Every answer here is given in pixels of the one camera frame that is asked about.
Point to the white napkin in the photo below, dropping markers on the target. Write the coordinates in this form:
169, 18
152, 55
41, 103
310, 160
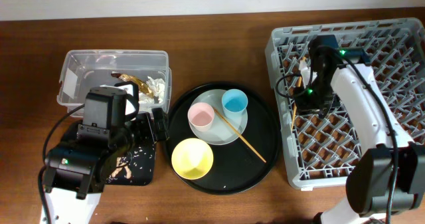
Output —
158, 88

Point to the pink cup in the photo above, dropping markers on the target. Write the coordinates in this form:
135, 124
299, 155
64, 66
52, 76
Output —
201, 116

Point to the gold foil wrapper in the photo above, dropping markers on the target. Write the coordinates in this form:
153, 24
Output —
142, 86

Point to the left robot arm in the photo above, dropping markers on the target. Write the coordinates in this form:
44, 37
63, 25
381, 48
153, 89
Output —
63, 202

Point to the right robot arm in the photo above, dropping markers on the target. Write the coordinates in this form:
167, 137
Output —
389, 178

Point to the black rectangular tray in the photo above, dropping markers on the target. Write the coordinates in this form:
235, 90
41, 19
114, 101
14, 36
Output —
118, 154

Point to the round black tray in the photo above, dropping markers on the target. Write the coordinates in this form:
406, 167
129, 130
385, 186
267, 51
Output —
235, 168

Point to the food scraps and rice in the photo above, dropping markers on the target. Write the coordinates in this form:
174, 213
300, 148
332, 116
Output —
135, 168

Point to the grey round plate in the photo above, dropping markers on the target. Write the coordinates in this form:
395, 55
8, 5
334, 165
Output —
219, 133

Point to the grey dishwasher rack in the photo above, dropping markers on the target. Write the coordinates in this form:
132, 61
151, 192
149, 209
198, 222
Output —
322, 152

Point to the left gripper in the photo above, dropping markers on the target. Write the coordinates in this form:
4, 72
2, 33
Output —
149, 136

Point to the yellow bowl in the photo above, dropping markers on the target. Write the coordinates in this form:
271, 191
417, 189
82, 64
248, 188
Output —
192, 159

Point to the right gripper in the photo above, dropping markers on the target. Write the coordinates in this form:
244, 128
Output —
303, 106

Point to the blue cup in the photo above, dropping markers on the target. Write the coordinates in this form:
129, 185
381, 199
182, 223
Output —
234, 103

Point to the clear plastic bin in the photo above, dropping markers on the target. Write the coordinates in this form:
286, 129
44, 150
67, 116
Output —
85, 69

